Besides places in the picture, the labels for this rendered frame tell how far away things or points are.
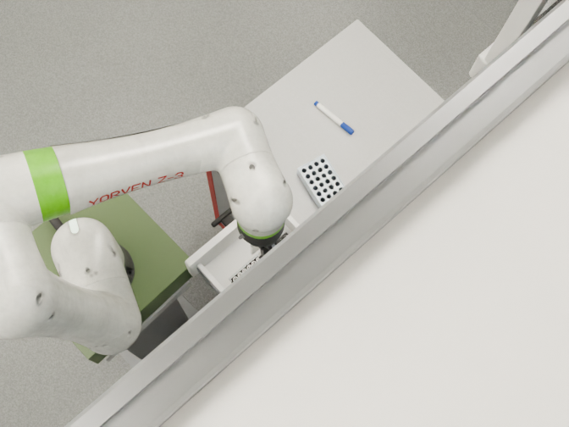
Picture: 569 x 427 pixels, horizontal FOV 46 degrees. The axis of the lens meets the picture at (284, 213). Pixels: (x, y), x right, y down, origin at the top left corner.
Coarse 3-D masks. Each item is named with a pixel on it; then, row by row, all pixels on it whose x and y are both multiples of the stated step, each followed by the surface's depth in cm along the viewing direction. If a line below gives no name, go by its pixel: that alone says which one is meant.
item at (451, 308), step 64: (512, 128) 55; (448, 192) 53; (512, 192) 53; (384, 256) 51; (448, 256) 51; (512, 256) 52; (320, 320) 50; (384, 320) 50; (448, 320) 50; (512, 320) 50; (256, 384) 48; (320, 384) 48; (384, 384) 48; (448, 384) 48; (512, 384) 49
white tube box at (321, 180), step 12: (324, 156) 181; (300, 168) 180; (312, 168) 180; (324, 168) 183; (312, 180) 179; (324, 180) 179; (336, 180) 179; (312, 192) 178; (324, 192) 181; (336, 192) 179
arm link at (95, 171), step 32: (160, 128) 117; (192, 128) 115; (224, 128) 116; (256, 128) 118; (64, 160) 106; (96, 160) 107; (128, 160) 110; (160, 160) 112; (192, 160) 114; (224, 160) 116; (96, 192) 108; (128, 192) 113
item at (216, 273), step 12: (288, 228) 170; (240, 240) 169; (228, 252) 168; (240, 252) 168; (216, 264) 166; (228, 264) 167; (240, 264) 167; (204, 276) 162; (216, 276) 166; (228, 276) 166; (216, 288) 160
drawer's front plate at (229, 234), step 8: (232, 224) 160; (224, 232) 160; (232, 232) 161; (216, 240) 159; (224, 240) 161; (232, 240) 166; (200, 248) 158; (208, 248) 158; (216, 248) 162; (224, 248) 167; (192, 256) 157; (200, 256) 158; (208, 256) 162; (216, 256) 167; (192, 264) 157; (192, 272) 163
